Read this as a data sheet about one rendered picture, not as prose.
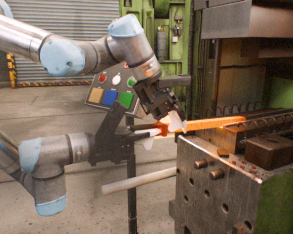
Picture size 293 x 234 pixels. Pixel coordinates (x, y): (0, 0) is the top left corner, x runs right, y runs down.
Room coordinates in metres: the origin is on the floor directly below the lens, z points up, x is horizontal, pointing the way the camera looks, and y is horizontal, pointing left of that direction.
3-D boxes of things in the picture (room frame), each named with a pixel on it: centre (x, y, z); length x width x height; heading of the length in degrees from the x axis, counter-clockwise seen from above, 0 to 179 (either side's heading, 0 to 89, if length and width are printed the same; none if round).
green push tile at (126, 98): (1.11, 0.10, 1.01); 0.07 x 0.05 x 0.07; 52
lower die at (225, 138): (0.91, -0.42, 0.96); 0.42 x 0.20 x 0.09; 117
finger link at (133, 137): (0.62, 0.04, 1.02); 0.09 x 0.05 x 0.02; 115
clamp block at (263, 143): (0.68, -0.36, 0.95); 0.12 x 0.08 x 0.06; 117
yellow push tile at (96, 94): (1.23, 0.26, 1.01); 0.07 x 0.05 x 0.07; 52
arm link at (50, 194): (0.55, 0.25, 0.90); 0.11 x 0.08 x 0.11; 45
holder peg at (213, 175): (0.67, -0.21, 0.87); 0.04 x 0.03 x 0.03; 117
